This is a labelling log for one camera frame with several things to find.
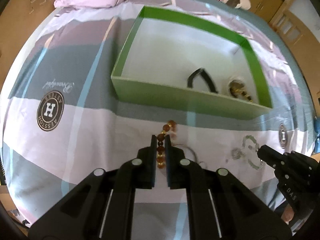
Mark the patchwork bed sheet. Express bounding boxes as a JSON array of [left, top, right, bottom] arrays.
[[1, 0, 319, 239]]

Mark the white wrist watch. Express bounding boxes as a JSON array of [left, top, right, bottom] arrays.
[[227, 76, 245, 98]]

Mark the green cardboard box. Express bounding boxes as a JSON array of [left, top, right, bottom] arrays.
[[111, 6, 273, 120]]

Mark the silver chain bracelet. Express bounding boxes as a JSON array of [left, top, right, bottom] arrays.
[[231, 134, 264, 172]]

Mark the black wrist watch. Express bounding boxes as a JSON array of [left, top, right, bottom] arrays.
[[187, 68, 218, 94]]

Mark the wooden bed headboard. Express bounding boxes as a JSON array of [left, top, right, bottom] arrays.
[[1, 0, 54, 86]]

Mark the silver bangle ring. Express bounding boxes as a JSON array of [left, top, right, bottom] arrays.
[[172, 143, 200, 165]]

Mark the brown amber bead bracelet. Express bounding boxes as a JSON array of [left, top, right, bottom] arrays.
[[156, 120, 179, 169]]

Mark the person's right hand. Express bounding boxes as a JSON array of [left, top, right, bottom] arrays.
[[281, 204, 295, 224]]

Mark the wooden bed footboard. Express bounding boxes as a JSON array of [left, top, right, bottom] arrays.
[[270, 0, 319, 117]]

